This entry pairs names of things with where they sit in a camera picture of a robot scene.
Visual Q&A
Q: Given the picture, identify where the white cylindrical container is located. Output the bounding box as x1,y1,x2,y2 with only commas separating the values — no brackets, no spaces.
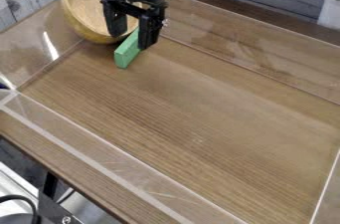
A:
318,0,340,31

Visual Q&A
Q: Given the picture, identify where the black cable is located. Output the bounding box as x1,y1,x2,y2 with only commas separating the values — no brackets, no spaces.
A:
0,194,43,224

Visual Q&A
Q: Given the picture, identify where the black table leg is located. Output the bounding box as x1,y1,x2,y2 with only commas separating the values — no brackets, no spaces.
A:
43,172,59,198

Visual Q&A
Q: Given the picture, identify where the black metal bracket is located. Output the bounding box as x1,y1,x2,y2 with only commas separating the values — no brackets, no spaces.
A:
38,192,85,224

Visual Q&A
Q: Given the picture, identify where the green rectangular block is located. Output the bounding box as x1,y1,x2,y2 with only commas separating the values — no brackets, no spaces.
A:
115,29,142,69

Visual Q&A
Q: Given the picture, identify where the clear acrylic tray wall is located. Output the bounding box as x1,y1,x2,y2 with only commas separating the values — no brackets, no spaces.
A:
0,0,340,224

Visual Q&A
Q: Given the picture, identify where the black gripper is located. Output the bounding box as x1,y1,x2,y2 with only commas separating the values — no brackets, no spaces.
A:
102,0,169,50

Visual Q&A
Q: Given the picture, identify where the brown wooden bowl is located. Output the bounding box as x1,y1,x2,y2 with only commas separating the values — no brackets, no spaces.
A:
62,0,139,44

